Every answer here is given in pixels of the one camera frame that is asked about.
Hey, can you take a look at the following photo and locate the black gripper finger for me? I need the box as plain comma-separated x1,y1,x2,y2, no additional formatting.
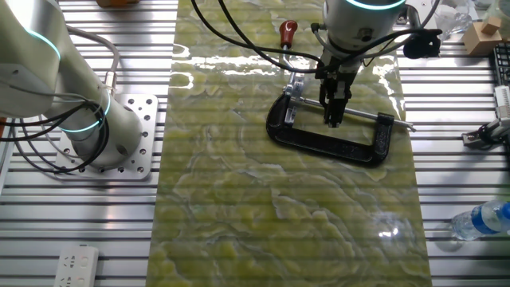
322,81,338,128
336,81,353,127

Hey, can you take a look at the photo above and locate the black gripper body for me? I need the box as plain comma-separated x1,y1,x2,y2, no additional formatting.
316,49,362,87

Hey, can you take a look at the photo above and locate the black C-clamp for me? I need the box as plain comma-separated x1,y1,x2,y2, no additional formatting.
265,92,418,167

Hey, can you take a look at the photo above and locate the silver lever with red handle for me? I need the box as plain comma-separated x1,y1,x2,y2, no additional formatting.
278,19,307,125

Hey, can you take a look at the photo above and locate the clear glass mug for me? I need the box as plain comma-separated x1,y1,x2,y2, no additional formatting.
432,0,473,41

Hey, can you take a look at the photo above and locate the green marble pattern mat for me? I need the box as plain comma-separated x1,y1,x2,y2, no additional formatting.
145,0,434,287

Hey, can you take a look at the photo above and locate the large wooden block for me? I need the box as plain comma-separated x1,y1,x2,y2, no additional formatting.
461,22,503,57

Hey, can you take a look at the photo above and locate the small wooden block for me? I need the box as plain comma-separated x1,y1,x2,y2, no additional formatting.
481,15,502,36

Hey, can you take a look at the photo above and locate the green tinted glass jar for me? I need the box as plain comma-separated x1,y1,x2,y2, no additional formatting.
492,0,510,41

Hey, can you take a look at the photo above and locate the clear water bottle blue label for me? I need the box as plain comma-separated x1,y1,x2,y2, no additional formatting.
450,200,510,242

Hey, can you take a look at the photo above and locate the white power strip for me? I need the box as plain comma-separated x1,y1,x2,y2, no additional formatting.
53,245,100,287

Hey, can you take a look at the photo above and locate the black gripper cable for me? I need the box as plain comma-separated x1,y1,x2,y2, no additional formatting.
217,0,326,76
190,0,326,67

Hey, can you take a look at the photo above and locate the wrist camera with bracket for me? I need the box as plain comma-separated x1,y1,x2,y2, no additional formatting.
402,3,443,60

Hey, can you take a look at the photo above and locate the silver depth camera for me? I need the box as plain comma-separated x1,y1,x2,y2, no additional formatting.
492,85,510,120

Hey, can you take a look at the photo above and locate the grey cable with metal connector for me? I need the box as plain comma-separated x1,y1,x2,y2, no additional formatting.
65,26,121,97

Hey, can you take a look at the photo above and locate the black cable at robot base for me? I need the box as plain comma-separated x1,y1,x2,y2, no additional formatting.
0,101,111,176

